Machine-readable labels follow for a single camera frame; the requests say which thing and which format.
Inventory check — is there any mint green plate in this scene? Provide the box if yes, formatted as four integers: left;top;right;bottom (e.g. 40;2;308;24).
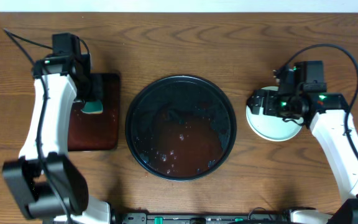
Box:
246;86;304;142

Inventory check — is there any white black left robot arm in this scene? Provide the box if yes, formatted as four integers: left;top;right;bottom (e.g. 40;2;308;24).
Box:
2;55;112;223

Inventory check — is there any green orange sponge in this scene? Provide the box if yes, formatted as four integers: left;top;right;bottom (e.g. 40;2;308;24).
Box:
81;100;103;114

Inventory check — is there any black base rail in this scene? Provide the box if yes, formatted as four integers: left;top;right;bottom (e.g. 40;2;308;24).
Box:
111;207;291;224

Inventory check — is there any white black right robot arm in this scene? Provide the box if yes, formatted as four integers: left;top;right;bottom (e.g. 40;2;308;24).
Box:
246;87;358;223

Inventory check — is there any round black tray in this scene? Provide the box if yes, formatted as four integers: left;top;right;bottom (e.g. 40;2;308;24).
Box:
125;75;237;182

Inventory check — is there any rectangular black tray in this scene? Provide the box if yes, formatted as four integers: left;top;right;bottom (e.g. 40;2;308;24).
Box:
68;73;121;151

